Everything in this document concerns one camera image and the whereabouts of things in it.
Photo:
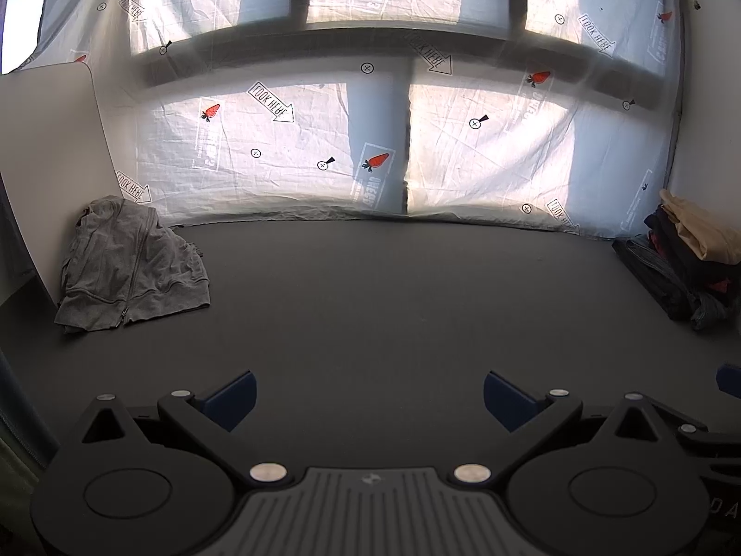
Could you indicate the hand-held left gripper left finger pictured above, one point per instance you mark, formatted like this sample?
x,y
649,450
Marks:
x,y
231,401

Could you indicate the grey zip hoodie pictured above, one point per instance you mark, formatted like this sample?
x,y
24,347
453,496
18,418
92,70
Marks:
x,y
133,266

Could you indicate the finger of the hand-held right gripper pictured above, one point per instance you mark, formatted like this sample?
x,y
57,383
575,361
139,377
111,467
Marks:
x,y
715,446
730,379

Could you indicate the beige garment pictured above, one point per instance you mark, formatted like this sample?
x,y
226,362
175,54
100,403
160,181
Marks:
x,y
703,229

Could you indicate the black garment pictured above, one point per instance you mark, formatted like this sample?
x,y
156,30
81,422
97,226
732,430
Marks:
x,y
689,263

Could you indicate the grey textured mat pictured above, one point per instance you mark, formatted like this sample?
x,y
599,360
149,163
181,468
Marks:
x,y
376,301

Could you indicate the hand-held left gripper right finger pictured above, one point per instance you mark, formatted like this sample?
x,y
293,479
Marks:
x,y
508,401

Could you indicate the printed white sheet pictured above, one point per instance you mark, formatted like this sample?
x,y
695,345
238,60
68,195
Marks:
x,y
463,174

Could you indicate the white board panel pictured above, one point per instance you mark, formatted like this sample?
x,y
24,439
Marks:
x,y
52,156

